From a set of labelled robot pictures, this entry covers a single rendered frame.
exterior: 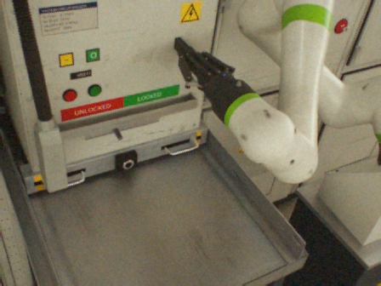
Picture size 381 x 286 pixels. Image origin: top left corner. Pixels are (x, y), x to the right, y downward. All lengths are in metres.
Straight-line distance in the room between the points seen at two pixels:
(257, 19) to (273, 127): 0.46
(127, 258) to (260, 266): 0.33
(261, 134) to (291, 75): 0.24
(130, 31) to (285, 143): 0.45
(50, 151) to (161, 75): 0.34
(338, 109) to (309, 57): 0.41
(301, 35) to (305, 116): 0.19
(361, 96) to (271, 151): 0.60
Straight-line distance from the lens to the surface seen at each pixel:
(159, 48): 1.12
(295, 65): 1.04
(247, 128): 0.85
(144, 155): 1.30
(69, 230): 1.18
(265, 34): 1.25
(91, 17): 1.01
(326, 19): 1.11
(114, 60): 1.08
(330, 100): 1.40
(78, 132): 1.12
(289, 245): 1.20
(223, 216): 1.23
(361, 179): 1.34
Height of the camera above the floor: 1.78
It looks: 41 degrees down
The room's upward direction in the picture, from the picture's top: 8 degrees clockwise
